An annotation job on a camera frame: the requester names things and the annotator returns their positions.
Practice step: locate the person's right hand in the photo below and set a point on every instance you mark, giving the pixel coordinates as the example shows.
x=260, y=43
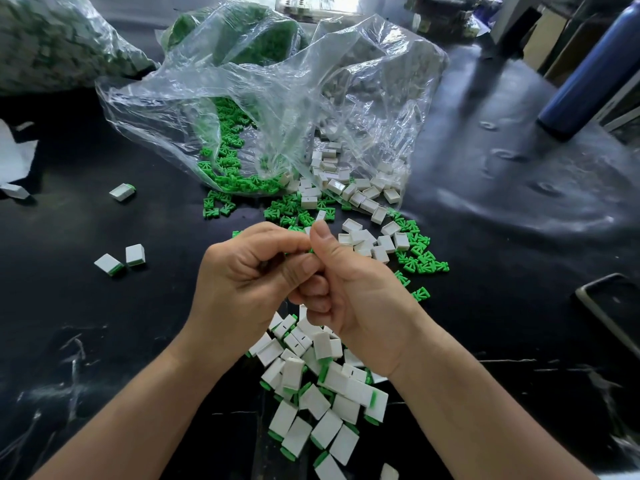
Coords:
x=360, y=305

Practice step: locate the person's left hand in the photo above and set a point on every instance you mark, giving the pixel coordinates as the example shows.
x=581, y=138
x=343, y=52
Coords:
x=240, y=290

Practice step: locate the pile of assembled white-green pieces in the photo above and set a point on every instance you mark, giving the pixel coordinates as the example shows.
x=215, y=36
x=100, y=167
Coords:
x=315, y=405

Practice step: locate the assembled white-green part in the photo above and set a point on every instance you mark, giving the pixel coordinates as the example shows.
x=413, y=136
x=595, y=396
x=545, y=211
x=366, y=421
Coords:
x=14, y=191
x=121, y=192
x=108, y=264
x=134, y=255

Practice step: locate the heap of white caps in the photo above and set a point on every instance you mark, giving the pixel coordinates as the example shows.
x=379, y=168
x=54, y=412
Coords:
x=355, y=190

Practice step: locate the pile of green clips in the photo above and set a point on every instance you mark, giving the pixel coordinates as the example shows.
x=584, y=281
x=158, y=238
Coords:
x=230, y=165

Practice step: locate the person's left forearm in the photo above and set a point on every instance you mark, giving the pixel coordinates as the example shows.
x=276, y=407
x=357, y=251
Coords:
x=140, y=415

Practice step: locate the person's right forearm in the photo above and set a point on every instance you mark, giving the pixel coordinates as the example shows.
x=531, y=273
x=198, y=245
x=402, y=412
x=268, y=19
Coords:
x=450, y=425

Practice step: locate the clear plastic bag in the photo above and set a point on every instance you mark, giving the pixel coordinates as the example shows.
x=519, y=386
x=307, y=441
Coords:
x=380, y=85

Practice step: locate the plastic bag full of green pieces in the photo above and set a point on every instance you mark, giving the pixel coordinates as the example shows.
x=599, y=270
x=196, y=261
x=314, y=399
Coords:
x=250, y=40

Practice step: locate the black smartphone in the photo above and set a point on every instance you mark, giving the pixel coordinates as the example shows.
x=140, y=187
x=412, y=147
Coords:
x=615, y=315

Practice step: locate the white paper sheet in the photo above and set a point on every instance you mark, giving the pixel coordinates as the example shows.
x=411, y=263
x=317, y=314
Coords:
x=12, y=155

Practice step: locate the white component box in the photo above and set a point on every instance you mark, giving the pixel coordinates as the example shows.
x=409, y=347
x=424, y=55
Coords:
x=305, y=5

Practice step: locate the grey machine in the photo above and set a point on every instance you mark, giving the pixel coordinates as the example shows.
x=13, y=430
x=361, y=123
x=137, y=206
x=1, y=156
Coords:
x=450, y=15

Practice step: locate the large bag of assembled pieces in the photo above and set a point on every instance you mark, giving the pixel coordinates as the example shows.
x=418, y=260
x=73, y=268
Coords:
x=60, y=40

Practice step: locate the brown cardboard box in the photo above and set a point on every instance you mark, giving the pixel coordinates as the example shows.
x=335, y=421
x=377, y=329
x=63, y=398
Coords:
x=545, y=40

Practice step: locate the blue cylinder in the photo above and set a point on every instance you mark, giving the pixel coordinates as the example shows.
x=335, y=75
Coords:
x=595, y=75

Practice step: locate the white metal frame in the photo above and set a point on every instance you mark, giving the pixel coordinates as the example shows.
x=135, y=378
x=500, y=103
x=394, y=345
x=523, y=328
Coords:
x=515, y=15

